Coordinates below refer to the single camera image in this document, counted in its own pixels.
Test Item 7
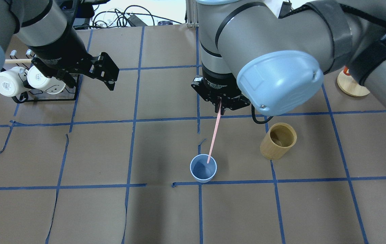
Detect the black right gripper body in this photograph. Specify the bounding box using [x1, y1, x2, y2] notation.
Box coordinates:
[191, 66, 250, 110]

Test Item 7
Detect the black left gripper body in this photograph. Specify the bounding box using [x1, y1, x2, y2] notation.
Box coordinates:
[30, 32, 119, 87]

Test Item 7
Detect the pink chopstick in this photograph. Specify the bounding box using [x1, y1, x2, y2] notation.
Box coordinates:
[207, 101, 221, 164]

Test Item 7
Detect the light blue plastic cup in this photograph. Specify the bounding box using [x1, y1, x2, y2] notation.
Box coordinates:
[189, 154, 217, 183]

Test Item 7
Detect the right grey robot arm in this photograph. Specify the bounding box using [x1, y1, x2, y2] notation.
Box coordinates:
[192, 0, 386, 117]

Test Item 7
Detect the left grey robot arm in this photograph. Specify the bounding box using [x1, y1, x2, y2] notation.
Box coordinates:
[0, 0, 119, 91]

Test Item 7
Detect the wooden cup tree stand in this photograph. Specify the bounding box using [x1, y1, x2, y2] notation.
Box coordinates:
[336, 66, 371, 97]

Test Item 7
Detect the right white mug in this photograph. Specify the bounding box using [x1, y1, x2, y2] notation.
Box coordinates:
[27, 66, 66, 95]

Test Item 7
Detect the white mug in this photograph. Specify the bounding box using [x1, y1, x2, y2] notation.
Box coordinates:
[0, 66, 30, 97]
[27, 66, 66, 95]

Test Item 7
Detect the wooden rack dowel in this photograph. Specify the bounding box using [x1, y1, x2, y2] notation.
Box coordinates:
[4, 59, 32, 64]

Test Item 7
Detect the bamboo cylinder holder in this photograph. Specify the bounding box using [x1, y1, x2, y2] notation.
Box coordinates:
[260, 122, 297, 160]

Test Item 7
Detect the left white mug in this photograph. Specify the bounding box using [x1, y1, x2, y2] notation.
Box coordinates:
[0, 66, 30, 97]

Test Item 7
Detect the black wire mug rack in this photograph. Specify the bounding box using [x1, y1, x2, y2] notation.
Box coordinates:
[12, 49, 80, 104]

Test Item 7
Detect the aluminium frame post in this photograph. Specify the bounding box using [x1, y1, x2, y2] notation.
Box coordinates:
[185, 0, 199, 28]

